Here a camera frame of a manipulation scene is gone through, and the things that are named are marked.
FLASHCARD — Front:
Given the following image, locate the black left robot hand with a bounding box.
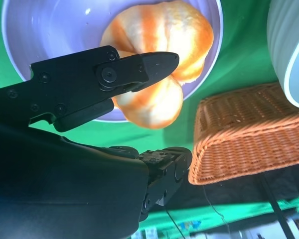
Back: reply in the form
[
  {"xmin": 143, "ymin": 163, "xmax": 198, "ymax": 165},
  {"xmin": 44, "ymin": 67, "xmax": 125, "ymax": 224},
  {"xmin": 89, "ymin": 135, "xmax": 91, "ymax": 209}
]
[{"xmin": 0, "ymin": 45, "xmax": 193, "ymax": 239}]

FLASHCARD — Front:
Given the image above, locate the long orange-striped bread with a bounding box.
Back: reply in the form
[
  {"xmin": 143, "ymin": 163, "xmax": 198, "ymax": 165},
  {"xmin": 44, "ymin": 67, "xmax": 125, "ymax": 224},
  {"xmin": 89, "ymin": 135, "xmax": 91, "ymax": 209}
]
[{"xmin": 113, "ymin": 75, "xmax": 184, "ymax": 130}]

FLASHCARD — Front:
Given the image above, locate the round orange-striped bread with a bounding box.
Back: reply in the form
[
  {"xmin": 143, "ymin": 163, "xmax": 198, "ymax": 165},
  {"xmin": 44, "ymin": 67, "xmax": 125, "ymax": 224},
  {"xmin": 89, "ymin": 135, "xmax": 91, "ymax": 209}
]
[{"xmin": 100, "ymin": 1, "xmax": 214, "ymax": 83}]

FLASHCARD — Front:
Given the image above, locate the pale grey bowl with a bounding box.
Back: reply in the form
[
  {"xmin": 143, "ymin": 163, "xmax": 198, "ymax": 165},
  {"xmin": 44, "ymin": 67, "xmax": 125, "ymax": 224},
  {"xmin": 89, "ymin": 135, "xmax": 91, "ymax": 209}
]
[{"xmin": 266, "ymin": 0, "xmax": 299, "ymax": 111}]

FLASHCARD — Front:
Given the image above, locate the lavender plate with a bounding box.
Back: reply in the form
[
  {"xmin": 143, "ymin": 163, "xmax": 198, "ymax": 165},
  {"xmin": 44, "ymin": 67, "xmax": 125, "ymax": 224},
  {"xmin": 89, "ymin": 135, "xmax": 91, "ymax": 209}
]
[{"xmin": 1, "ymin": 0, "xmax": 224, "ymax": 123}]

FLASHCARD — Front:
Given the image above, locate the orange wicker basket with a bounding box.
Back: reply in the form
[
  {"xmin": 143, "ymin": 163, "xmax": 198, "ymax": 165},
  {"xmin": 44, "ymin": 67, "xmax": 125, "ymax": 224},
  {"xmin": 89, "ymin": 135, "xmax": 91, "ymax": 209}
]
[{"xmin": 188, "ymin": 83, "xmax": 299, "ymax": 186}]

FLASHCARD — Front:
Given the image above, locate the green tablecloth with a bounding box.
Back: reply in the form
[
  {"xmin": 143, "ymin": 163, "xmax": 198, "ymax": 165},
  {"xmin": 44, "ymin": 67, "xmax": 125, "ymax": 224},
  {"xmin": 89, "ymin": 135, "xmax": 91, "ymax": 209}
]
[{"xmin": 0, "ymin": 0, "xmax": 299, "ymax": 156}]

